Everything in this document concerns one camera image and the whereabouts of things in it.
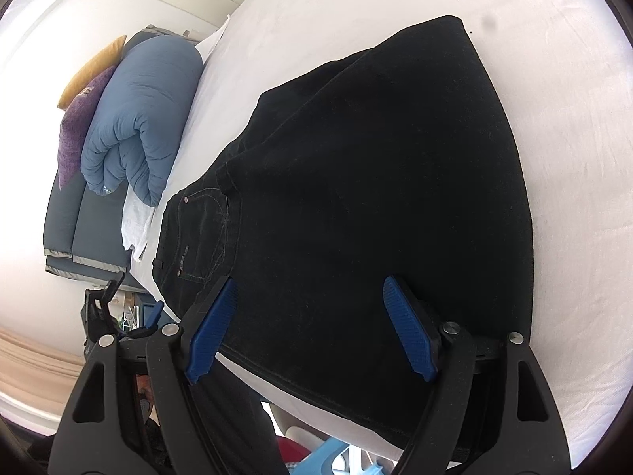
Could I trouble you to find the white pillow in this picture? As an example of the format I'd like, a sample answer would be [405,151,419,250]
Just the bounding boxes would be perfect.
[121,185,164,264]

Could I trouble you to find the red object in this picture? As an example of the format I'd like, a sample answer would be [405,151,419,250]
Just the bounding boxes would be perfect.
[277,435,310,466]

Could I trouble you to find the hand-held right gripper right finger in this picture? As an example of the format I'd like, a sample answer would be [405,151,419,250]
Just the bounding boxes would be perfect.
[382,275,573,475]

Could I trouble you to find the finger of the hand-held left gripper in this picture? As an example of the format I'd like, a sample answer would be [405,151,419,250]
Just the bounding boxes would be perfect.
[119,301,165,342]
[80,279,125,344]

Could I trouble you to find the bed with white sheet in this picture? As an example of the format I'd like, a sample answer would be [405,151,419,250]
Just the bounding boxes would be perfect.
[121,0,633,471]

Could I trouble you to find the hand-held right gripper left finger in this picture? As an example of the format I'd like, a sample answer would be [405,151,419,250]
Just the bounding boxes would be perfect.
[48,276,239,475]

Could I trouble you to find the light blue plastic stool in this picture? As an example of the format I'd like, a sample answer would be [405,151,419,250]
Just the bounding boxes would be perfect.
[292,435,401,475]

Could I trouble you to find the black pants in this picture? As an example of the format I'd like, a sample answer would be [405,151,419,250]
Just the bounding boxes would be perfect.
[151,15,537,456]

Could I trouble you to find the rolled blue duvet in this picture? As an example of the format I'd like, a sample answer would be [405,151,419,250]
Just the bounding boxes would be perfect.
[80,34,205,207]

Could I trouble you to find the purple pillow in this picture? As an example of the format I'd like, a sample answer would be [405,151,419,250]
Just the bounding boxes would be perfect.
[58,63,118,190]

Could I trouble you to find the mustard yellow pillow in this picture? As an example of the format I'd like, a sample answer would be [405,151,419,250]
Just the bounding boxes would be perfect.
[57,34,128,110]

